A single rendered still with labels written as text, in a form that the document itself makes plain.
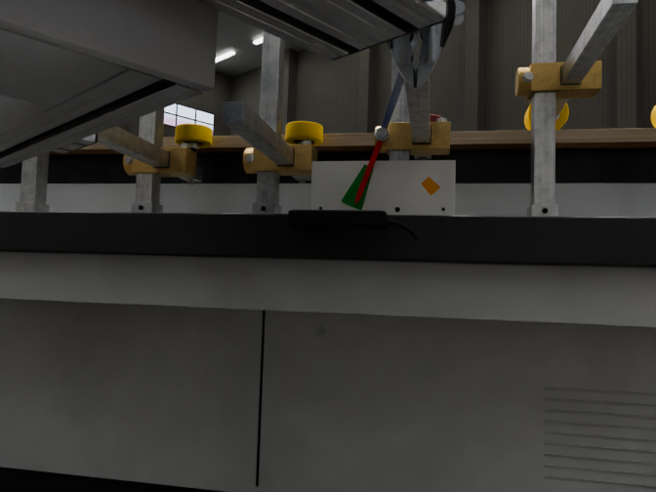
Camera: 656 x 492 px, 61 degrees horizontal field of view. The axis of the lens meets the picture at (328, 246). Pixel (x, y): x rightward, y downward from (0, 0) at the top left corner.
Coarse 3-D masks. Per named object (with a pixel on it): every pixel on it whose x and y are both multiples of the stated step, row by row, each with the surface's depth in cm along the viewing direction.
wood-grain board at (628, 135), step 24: (96, 144) 132; (168, 144) 128; (216, 144) 126; (240, 144) 125; (336, 144) 121; (360, 144) 120; (456, 144) 116; (480, 144) 116; (504, 144) 115; (528, 144) 114; (576, 144) 113; (600, 144) 112; (624, 144) 112; (648, 144) 111
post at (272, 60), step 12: (264, 36) 107; (264, 48) 107; (276, 48) 107; (264, 60) 107; (276, 60) 106; (264, 72) 107; (276, 72) 106; (264, 84) 107; (276, 84) 106; (264, 96) 106; (276, 96) 106; (264, 108) 106; (276, 108) 106; (264, 120) 106; (276, 120) 106; (276, 132) 106; (264, 180) 105; (276, 180) 106; (264, 192) 105; (276, 192) 107
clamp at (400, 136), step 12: (396, 132) 100; (408, 132) 100; (432, 132) 99; (444, 132) 99; (384, 144) 101; (396, 144) 100; (408, 144) 100; (420, 144) 99; (432, 144) 99; (444, 144) 99
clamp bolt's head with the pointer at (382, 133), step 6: (378, 132) 99; (384, 132) 99; (384, 138) 99; (378, 144) 100; (378, 150) 100; (372, 156) 101; (372, 162) 100; (372, 168) 100; (366, 174) 100; (366, 180) 100; (360, 186) 101; (360, 192) 100
